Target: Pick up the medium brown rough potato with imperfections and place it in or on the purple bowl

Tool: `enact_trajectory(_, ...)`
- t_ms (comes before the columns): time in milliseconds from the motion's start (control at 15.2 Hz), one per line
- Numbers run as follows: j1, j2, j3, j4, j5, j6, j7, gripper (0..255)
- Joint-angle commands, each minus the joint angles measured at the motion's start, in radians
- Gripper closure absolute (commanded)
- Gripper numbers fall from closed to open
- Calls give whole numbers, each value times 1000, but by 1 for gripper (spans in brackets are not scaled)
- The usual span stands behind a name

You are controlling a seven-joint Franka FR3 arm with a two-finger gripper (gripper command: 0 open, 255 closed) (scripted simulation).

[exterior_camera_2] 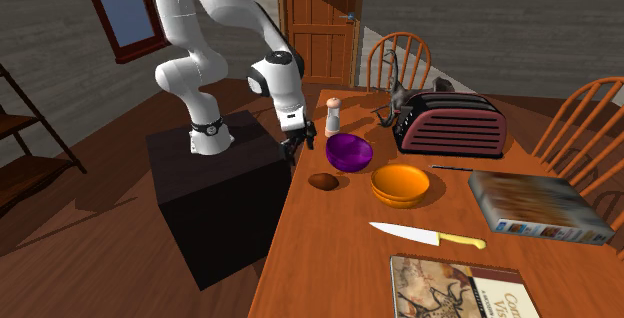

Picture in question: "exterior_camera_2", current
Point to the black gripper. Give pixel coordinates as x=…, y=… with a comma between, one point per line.
x=302, y=133

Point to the dark robot stand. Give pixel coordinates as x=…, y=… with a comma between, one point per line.
x=214, y=195

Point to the dark wooden shelf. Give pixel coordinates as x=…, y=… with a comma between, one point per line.
x=27, y=170

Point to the white and pink grinder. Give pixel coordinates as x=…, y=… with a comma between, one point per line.
x=333, y=118

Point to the purple bowl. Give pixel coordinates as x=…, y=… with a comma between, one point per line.
x=348, y=153

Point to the grey and brown box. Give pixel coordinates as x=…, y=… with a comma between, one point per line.
x=534, y=205

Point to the red-framed window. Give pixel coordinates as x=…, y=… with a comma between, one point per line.
x=122, y=10

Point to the wooden door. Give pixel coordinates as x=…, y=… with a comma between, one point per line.
x=319, y=19

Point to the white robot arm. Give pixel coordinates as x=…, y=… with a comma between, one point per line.
x=197, y=71

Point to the orange wooden chair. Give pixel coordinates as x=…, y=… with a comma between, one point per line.
x=378, y=58
x=590, y=127

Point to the dark red toaster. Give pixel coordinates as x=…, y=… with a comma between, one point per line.
x=451, y=129

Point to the grey antlered animal figure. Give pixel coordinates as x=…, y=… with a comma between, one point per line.
x=398, y=96

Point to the brown egg-shaped object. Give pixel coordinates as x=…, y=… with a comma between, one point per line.
x=323, y=181

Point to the orange bowl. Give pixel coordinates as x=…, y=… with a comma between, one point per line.
x=400, y=184

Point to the black pen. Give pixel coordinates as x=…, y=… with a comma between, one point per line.
x=451, y=168

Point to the wooden table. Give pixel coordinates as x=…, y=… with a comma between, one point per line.
x=331, y=253

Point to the cave art book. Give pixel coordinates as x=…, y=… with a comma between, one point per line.
x=453, y=290

